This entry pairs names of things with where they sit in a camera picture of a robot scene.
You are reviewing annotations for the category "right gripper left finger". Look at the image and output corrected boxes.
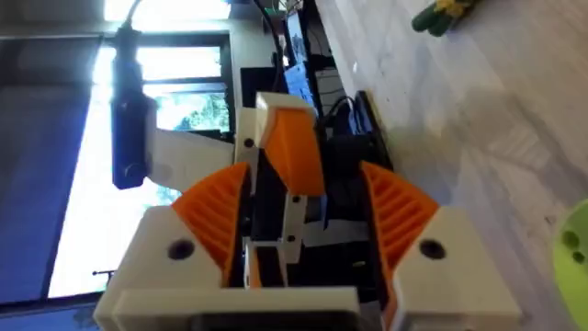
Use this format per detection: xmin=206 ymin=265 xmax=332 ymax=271
xmin=94 ymin=161 xmax=252 ymax=331

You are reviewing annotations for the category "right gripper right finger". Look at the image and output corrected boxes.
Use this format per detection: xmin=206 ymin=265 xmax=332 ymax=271
xmin=360 ymin=160 xmax=523 ymax=331

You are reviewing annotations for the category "green and yellow toy vegetable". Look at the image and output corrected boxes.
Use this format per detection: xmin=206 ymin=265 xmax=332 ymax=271
xmin=411 ymin=0 xmax=480 ymax=38

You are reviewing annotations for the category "window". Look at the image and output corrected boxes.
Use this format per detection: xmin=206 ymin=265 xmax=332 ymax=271
xmin=0 ymin=0 xmax=236 ymax=305

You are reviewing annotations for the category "green disc with holes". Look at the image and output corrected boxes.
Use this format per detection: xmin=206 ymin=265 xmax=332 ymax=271
xmin=552 ymin=199 xmax=588 ymax=330

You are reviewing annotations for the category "monitor screen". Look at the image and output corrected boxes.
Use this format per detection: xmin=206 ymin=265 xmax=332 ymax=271
xmin=281 ymin=8 xmax=310 ymax=66

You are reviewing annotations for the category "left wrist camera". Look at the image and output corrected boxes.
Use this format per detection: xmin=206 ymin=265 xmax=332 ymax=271
xmin=109 ymin=26 xmax=158 ymax=190

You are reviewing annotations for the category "black camera cable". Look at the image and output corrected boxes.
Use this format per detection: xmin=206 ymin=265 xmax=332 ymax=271
xmin=121 ymin=0 xmax=144 ymax=31

